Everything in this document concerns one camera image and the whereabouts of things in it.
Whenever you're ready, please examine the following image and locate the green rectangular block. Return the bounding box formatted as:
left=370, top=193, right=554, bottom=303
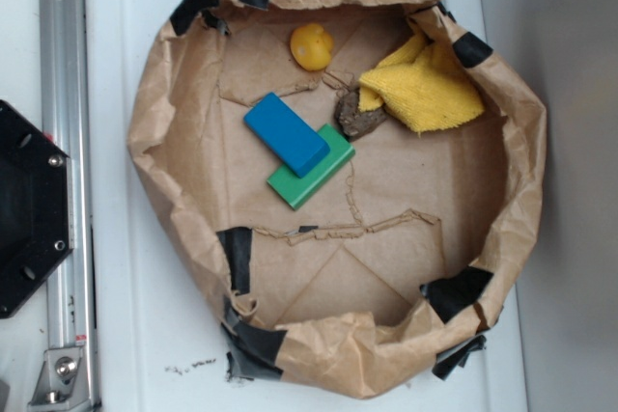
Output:
left=267, top=124, right=355, bottom=210

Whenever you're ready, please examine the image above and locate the blue rectangular block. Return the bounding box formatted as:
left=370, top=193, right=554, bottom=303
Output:
left=243, top=93, right=330, bottom=178

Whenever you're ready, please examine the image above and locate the brown paper bin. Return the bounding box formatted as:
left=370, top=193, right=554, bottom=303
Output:
left=127, top=0, right=547, bottom=398

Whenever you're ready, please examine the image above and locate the brown rock-like object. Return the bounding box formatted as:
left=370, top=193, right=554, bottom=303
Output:
left=334, top=87, right=387, bottom=142

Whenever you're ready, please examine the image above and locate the yellow microfiber cloth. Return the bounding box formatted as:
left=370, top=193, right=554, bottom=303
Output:
left=358, top=28, right=485, bottom=133

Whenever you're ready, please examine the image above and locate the aluminium extrusion rail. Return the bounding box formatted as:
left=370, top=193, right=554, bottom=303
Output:
left=40, top=0, right=101, bottom=411

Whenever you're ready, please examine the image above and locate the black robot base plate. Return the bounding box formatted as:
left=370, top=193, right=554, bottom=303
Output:
left=0, top=100, right=72, bottom=319

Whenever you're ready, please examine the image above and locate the metal corner bracket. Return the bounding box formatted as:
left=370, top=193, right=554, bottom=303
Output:
left=27, top=346, right=89, bottom=411

